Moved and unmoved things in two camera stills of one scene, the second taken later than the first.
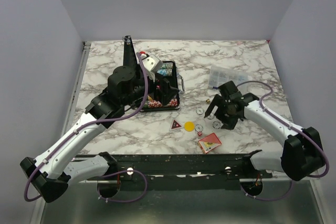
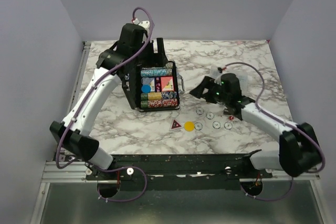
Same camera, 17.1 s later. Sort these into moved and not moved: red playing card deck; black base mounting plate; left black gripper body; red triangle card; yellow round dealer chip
Moved: red playing card deck; left black gripper body
Not moved: black base mounting plate; yellow round dealer chip; red triangle card
